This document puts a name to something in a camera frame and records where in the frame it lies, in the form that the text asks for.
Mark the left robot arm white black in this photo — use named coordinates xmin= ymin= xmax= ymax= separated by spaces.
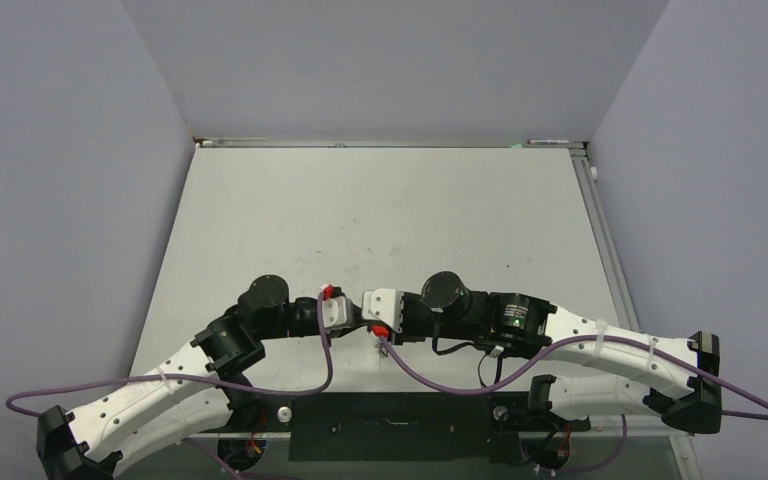
xmin=36 ymin=275 xmax=361 ymax=479

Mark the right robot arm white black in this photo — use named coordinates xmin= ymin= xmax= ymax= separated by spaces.
xmin=363 ymin=271 xmax=723 ymax=434

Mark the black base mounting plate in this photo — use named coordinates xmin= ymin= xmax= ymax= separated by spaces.
xmin=216 ymin=392 xmax=591 ymax=470

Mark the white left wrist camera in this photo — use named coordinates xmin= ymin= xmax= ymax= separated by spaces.
xmin=317 ymin=284 xmax=358 ymax=332

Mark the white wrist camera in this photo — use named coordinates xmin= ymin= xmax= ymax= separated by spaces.
xmin=317 ymin=284 xmax=358 ymax=332
xmin=361 ymin=288 xmax=404 ymax=333

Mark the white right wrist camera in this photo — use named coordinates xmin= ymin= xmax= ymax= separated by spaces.
xmin=361 ymin=288 xmax=404 ymax=333

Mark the aluminium frame rail back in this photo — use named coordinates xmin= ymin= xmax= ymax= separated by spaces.
xmin=194 ymin=138 xmax=587 ymax=150

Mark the aluminium frame rail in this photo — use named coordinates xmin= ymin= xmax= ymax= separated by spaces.
xmin=569 ymin=143 xmax=641 ymax=333
xmin=194 ymin=138 xmax=587 ymax=150

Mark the aluminium frame rail right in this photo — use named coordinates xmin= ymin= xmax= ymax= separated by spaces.
xmin=569 ymin=143 xmax=641 ymax=333

